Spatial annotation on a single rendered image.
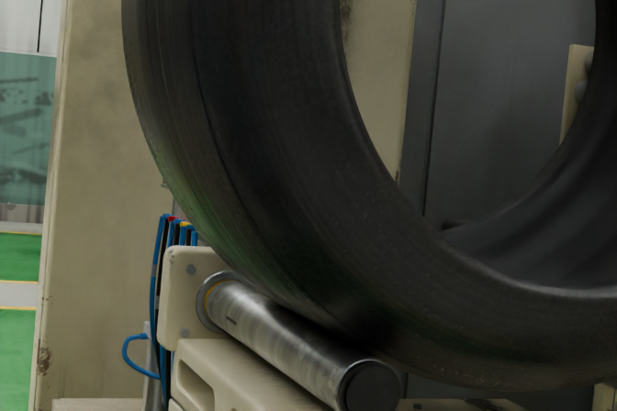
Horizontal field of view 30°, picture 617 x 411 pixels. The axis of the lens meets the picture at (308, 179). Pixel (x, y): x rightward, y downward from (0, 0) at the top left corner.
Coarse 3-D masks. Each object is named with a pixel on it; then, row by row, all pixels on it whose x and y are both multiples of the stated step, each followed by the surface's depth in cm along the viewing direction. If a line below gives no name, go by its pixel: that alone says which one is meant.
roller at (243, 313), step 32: (224, 288) 106; (224, 320) 102; (256, 320) 95; (288, 320) 91; (256, 352) 95; (288, 352) 86; (320, 352) 82; (352, 352) 80; (320, 384) 80; (352, 384) 77; (384, 384) 77
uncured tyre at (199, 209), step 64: (128, 0) 88; (192, 0) 73; (256, 0) 71; (320, 0) 72; (128, 64) 90; (192, 64) 74; (256, 64) 72; (320, 64) 72; (192, 128) 77; (256, 128) 73; (320, 128) 73; (576, 128) 113; (192, 192) 85; (256, 192) 75; (320, 192) 73; (384, 192) 74; (576, 192) 112; (256, 256) 79; (320, 256) 75; (384, 256) 75; (448, 256) 76; (512, 256) 110; (576, 256) 109; (320, 320) 81; (384, 320) 78; (448, 320) 77; (512, 320) 79; (576, 320) 80; (512, 384) 83; (576, 384) 85
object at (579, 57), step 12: (576, 48) 137; (588, 48) 138; (576, 60) 137; (588, 60) 136; (576, 72) 138; (588, 72) 138; (576, 84) 138; (576, 96) 137; (564, 108) 138; (576, 108) 138; (564, 120) 138; (564, 132) 138
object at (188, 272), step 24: (168, 264) 107; (192, 264) 108; (216, 264) 109; (168, 288) 107; (192, 288) 108; (168, 312) 108; (192, 312) 108; (168, 336) 108; (192, 336) 108; (216, 336) 109
